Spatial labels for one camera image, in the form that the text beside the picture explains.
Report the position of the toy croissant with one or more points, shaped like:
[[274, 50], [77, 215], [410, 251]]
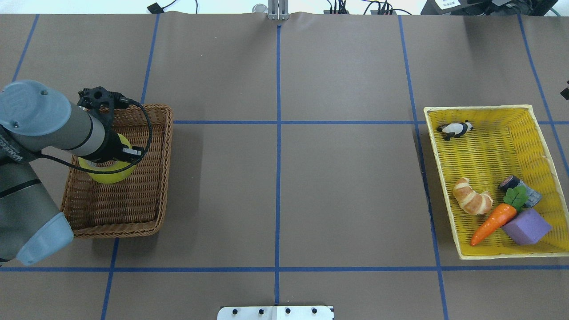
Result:
[[472, 202]]

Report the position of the yellow tape roll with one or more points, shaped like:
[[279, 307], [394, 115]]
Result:
[[116, 172]]

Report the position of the yellow plastic basket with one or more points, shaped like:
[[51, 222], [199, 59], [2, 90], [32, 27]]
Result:
[[506, 141]]

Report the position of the white camera stand post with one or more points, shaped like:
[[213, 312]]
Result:
[[295, 312]]

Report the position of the panda figurine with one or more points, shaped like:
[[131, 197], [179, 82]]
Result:
[[454, 129]]

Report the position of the small black-lidded jar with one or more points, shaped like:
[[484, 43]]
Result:
[[519, 192]]

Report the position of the purple foam block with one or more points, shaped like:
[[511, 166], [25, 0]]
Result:
[[527, 228]]

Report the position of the aluminium frame post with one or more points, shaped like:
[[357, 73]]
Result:
[[278, 10]]

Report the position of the small black usb device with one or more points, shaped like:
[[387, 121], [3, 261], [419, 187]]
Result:
[[155, 8]]

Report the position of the toy carrot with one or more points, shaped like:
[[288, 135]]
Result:
[[502, 214]]

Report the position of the brown wicker basket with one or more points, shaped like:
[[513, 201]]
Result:
[[132, 207]]

